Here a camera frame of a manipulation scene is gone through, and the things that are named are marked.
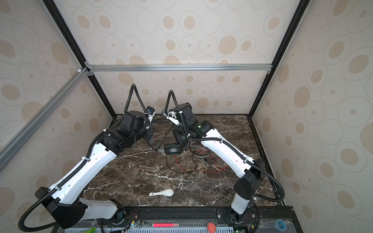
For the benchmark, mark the white ceramic spoon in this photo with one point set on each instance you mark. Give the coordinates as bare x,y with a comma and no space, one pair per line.
166,193

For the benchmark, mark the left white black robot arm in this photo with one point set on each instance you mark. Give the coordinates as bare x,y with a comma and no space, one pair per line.
62,199

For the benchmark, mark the silver aluminium rail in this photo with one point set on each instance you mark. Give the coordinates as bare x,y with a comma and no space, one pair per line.
181,67
17,142

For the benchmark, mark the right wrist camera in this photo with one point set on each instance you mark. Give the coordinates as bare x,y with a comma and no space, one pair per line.
171,116

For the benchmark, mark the black blue headphones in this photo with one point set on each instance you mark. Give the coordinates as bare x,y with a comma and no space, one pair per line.
178,147

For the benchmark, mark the silver aluminium left rail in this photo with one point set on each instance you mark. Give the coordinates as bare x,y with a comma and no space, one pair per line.
17,142

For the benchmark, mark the white black headphones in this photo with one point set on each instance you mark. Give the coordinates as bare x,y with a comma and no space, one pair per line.
199,151

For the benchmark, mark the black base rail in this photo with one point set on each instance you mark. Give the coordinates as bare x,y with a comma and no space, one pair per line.
194,220

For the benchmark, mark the blue tape roll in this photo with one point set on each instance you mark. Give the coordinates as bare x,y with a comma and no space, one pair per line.
280,225

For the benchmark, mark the red round ball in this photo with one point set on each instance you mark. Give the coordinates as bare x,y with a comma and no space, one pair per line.
211,227

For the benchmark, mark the pink marker pen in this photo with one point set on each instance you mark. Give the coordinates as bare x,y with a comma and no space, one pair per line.
165,225

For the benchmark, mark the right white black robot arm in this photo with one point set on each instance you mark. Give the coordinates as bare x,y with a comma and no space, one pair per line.
249,171

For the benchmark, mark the green object at base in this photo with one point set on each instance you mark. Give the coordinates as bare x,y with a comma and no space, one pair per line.
91,230

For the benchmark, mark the silver aluminium back rail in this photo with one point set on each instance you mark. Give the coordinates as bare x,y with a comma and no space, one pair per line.
181,67

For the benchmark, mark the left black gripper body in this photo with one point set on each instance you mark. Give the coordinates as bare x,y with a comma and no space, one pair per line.
147,132

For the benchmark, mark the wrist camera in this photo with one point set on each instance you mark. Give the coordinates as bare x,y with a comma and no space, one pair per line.
151,113
171,116

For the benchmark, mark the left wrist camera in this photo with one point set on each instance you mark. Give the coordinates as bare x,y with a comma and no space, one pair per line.
151,113

